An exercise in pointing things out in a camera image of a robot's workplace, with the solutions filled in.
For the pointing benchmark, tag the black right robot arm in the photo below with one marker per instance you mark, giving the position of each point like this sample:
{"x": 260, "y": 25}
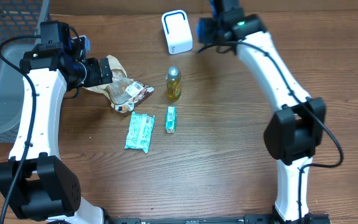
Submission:
{"x": 293, "y": 132}

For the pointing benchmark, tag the light teal snack packet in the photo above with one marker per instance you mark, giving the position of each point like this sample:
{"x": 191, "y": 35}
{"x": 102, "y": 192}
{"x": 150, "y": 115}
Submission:
{"x": 140, "y": 132}

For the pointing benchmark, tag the yellow Vim dish soap bottle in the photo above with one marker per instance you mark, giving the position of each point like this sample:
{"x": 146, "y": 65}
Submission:
{"x": 173, "y": 83}

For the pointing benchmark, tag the cream brown bread bag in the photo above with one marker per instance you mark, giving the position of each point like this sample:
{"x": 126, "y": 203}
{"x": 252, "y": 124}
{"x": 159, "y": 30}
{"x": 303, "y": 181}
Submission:
{"x": 124, "y": 93}

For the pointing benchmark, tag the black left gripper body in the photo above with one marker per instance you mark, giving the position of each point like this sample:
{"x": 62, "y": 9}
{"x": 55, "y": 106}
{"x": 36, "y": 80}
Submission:
{"x": 93, "y": 77}

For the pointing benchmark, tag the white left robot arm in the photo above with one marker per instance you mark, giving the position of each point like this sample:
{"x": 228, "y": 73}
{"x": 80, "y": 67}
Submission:
{"x": 34, "y": 181}

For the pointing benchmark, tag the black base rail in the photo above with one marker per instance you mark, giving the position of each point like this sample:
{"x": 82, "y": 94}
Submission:
{"x": 247, "y": 219}

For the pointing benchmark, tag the small teal white box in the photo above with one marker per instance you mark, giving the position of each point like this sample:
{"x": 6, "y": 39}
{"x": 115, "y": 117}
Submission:
{"x": 171, "y": 120}

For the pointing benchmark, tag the white barcode scanner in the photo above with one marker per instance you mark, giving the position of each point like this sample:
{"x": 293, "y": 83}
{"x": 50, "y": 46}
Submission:
{"x": 177, "y": 31}

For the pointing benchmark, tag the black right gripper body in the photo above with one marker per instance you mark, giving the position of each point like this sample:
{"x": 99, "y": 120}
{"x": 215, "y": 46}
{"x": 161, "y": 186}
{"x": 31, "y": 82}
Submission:
{"x": 210, "y": 34}

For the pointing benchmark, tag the dark grey plastic basket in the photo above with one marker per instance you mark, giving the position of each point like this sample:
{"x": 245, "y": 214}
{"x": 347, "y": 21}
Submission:
{"x": 17, "y": 17}

